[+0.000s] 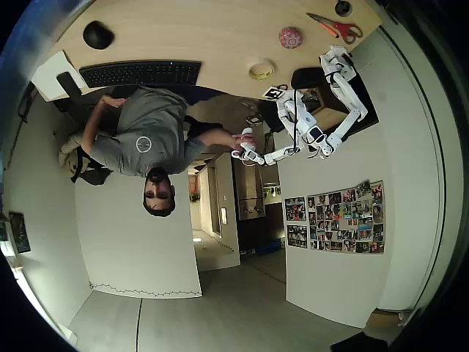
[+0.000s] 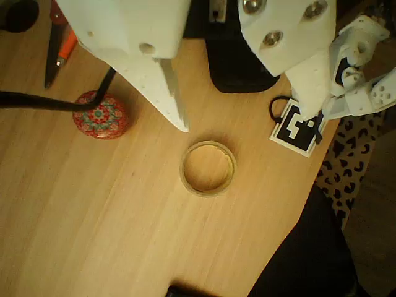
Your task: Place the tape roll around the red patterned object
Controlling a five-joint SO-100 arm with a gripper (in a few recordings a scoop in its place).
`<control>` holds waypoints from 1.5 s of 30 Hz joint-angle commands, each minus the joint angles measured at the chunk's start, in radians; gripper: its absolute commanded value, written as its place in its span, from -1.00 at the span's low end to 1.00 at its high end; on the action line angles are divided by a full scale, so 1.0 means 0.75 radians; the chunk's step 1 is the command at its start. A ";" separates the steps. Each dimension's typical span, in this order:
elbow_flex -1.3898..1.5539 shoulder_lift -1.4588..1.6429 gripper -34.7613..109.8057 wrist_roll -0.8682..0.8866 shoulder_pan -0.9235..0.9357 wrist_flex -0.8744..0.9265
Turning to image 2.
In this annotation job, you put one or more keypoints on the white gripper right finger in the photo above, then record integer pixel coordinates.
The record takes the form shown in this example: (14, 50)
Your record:
(297, 40)

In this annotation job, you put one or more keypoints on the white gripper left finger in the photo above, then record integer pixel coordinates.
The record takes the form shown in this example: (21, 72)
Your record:
(123, 34)

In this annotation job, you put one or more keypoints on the white leader arm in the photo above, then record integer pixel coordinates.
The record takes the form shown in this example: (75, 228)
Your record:
(371, 92)

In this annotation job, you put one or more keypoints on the beige tape roll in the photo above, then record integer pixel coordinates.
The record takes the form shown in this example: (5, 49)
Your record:
(185, 182)

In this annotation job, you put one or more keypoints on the orange utility knife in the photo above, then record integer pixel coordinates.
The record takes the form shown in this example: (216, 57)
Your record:
(68, 43)

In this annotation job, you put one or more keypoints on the black mat under arms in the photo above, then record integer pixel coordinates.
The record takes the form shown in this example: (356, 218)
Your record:
(238, 68)

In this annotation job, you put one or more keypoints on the round red patterned coaster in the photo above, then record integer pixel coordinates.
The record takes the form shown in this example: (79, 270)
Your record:
(105, 123)

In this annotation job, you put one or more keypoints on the black white marker tag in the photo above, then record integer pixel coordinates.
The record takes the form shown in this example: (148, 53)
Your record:
(290, 136)

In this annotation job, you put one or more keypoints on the leopard pattern rug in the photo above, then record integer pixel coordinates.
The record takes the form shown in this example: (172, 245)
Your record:
(346, 167)

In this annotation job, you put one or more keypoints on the dark trousered leg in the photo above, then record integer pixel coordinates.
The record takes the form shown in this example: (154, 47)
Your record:
(309, 253)

